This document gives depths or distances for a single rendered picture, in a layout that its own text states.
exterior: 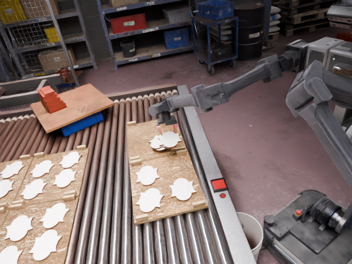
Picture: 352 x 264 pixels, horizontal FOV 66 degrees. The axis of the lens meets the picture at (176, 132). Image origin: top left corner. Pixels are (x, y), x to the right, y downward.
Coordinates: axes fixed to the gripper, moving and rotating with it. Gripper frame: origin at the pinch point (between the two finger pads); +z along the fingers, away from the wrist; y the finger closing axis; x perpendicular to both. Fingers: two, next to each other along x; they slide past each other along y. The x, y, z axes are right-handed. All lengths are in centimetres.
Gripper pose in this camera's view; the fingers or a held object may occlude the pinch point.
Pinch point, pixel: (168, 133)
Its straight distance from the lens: 154.6
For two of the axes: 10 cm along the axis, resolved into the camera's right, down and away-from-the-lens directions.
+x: -1.5, -3.8, 9.1
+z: 1.2, 9.1, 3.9
